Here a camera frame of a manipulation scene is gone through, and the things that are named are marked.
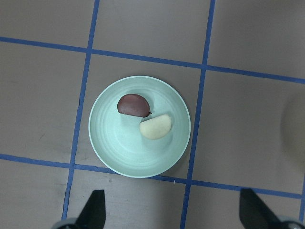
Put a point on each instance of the brown half-moon bun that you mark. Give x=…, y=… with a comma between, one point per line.
x=134, y=105

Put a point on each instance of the white half-moon bun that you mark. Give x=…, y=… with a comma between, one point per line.
x=157, y=127

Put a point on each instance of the light green round plate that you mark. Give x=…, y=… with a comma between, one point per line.
x=116, y=138

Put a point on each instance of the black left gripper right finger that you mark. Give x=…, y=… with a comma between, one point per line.
x=255, y=214

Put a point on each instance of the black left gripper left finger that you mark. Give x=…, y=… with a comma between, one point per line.
x=92, y=216

